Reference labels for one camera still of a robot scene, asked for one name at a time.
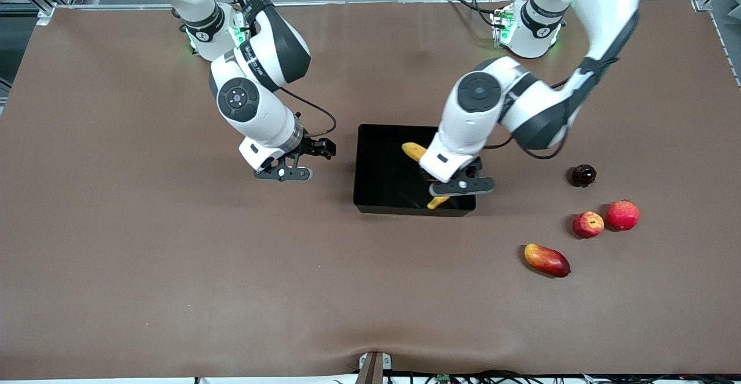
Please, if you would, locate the black plastic box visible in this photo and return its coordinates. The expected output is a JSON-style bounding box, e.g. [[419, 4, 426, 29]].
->
[[353, 124, 477, 218]]

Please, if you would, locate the yellow banana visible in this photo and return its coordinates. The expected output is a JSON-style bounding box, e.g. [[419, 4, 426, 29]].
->
[[401, 142, 451, 210]]

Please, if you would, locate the red apple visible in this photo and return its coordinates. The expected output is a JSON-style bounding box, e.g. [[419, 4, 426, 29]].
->
[[605, 200, 641, 232], [572, 211, 606, 239]]

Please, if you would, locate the dark purple plum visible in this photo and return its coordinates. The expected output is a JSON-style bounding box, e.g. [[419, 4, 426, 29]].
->
[[571, 164, 597, 188]]

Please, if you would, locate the red yellow mango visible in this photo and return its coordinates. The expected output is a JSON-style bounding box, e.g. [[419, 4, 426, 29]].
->
[[524, 243, 571, 279]]

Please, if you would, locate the brown table mat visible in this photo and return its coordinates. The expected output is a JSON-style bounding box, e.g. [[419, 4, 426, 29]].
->
[[0, 0, 741, 380]]

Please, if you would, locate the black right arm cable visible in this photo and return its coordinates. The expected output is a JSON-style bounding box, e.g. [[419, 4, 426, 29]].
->
[[277, 86, 338, 138]]

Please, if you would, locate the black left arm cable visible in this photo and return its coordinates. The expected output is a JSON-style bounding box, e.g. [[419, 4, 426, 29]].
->
[[482, 77, 574, 160]]

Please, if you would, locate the metal table edge rail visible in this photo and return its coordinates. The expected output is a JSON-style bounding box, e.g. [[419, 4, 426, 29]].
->
[[38, 0, 695, 12]]

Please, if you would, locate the black cable at arm base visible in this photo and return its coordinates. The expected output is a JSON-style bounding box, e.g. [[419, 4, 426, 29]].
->
[[444, 0, 504, 28]]

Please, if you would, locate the metal table edge bracket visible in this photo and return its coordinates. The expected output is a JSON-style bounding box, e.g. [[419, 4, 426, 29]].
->
[[357, 352, 393, 384]]

